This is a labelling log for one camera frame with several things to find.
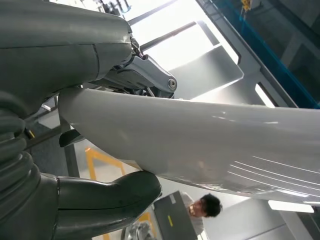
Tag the ceiling light strip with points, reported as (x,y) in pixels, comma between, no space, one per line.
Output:
(290,206)
(264,96)

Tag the blue overhead crane beam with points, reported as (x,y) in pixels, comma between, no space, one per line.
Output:
(263,56)

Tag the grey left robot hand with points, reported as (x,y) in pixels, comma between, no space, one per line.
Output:
(62,49)

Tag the dark grey flat panel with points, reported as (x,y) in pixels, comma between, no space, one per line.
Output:
(172,218)

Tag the yellow floor tape square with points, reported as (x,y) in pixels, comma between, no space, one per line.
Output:
(90,162)

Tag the person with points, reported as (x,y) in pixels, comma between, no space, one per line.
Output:
(210,207)

